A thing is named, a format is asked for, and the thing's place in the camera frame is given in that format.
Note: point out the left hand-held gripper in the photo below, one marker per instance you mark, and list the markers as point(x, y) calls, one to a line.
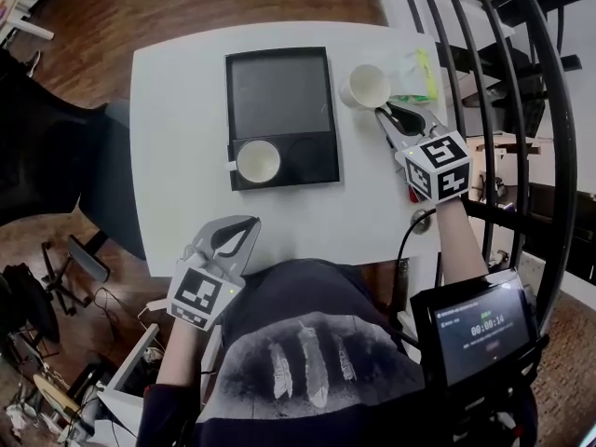
point(200, 291)

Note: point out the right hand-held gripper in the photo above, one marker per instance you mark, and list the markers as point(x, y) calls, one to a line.
point(437, 166)

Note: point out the plain white cup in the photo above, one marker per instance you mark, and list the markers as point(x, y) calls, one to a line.
point(368, 84)

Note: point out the white cup with brown rim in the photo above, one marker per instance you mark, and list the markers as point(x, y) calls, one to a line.
point(258, 161)

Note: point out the person's left forearm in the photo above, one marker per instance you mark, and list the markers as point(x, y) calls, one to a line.
point(184, 356)

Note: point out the person's right forearm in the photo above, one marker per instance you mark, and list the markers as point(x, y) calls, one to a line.
point(458, 245)

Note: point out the clear plastic bag yellow-green print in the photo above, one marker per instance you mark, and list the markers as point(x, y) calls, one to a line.
point(416, 75)

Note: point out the round grey desk grommet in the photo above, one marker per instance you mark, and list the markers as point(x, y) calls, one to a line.
point(421, 222)

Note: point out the black square tray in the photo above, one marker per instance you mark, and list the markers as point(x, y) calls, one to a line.
point(279, 96)

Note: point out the black metal railing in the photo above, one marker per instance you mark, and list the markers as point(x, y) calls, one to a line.
point(549, 110)

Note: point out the person's dark feather-print shirt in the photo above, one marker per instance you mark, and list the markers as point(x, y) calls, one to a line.
point(316, 366)

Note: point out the black office chair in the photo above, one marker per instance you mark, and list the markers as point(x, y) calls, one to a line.
point(42, 147)

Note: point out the black bag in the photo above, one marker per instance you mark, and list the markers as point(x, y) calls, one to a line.
point(25, 301)

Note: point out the black display monitor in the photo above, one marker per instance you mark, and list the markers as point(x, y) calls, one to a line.
point(484, 333)

